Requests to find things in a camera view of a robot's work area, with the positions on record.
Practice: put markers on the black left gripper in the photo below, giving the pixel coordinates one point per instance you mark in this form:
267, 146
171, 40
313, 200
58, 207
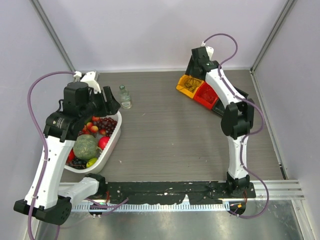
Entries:
113, 104

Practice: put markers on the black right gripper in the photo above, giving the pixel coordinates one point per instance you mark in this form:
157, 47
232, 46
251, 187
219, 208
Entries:
189, 71

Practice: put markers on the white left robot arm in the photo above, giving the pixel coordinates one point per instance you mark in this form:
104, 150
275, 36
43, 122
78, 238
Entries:
44, 201

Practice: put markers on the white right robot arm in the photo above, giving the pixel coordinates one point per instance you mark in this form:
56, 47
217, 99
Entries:
237, 119

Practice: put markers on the clear glass bottle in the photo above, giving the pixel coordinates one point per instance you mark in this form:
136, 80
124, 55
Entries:
125, 97

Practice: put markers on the purple grape bunch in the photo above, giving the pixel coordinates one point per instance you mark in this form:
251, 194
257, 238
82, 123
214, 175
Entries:
110, 125

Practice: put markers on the yellow plastic bin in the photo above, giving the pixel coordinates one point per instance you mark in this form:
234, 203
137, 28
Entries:
188, 85

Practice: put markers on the red plastic bin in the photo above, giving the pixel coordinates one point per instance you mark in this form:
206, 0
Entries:
206, 96

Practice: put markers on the red yellow lychee fruits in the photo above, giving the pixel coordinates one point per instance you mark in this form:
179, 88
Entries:
94, 126

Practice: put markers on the red apple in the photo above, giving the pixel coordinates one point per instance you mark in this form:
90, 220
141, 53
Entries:
103, 141

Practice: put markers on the black plastic bin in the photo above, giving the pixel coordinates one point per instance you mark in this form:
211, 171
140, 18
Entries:
219, 109

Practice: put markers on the green melon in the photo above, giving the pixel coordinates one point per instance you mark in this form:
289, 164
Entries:
85, 147

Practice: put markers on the yellow green pear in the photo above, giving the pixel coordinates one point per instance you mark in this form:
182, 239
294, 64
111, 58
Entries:
91, 162

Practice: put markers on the white fruit basket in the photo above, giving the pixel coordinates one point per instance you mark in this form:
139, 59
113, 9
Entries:
106, 152

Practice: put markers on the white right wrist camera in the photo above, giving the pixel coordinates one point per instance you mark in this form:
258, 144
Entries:
209, 50

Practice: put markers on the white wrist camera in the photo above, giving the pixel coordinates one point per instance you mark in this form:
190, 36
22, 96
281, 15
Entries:
209, 50
91, 78

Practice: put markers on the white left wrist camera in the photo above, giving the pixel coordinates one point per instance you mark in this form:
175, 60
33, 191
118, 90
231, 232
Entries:
91, 78

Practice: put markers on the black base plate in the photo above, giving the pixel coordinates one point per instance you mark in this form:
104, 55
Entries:
172, 192

